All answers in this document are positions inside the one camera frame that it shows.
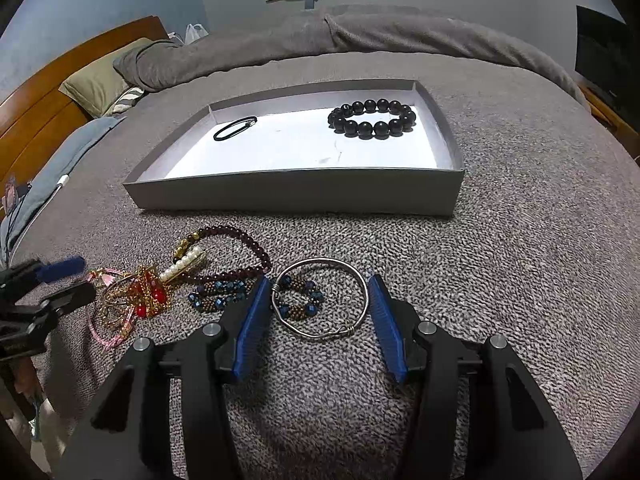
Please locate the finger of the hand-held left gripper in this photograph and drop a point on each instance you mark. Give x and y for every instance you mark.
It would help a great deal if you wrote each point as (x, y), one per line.
(60, 300)
(60, 267)

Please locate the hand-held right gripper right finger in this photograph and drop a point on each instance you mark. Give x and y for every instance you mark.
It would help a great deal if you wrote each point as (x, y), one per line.
(385, 330)

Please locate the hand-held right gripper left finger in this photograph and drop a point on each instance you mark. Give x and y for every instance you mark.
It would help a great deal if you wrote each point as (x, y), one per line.
(252, 325)

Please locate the pearl hair clip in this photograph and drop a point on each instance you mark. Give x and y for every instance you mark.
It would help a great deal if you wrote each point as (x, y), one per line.
(182, 262)

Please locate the grey cardboard tray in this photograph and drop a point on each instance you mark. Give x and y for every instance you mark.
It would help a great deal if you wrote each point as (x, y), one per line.
(300, 195)

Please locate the white charger plug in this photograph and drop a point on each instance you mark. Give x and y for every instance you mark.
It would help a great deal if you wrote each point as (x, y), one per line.
(61, 182)

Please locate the small pink object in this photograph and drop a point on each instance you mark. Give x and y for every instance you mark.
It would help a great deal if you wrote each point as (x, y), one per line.
(11, 195)

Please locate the blue-grey quilt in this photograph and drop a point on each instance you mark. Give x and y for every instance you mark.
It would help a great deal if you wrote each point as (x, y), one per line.
(65, 160)

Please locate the wooden headboard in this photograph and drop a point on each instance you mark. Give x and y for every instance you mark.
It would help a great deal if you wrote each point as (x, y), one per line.
(45, 110)

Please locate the striped pillow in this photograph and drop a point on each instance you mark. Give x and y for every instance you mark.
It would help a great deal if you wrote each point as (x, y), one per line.
(125, 100)

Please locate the olive pillow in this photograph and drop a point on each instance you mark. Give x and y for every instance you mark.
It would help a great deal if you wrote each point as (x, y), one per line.
(100, 80)

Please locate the white plastic bag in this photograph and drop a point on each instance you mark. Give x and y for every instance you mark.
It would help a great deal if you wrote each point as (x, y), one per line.
(195, 34)

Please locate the grey folded duvet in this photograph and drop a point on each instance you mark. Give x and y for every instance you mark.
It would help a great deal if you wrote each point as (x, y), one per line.
(400, 35)

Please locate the wooden television stand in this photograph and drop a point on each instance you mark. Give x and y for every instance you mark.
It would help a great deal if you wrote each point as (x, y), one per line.
(610, 120)

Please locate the black television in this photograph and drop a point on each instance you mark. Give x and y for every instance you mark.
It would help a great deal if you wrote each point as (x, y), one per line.
(605, 55)

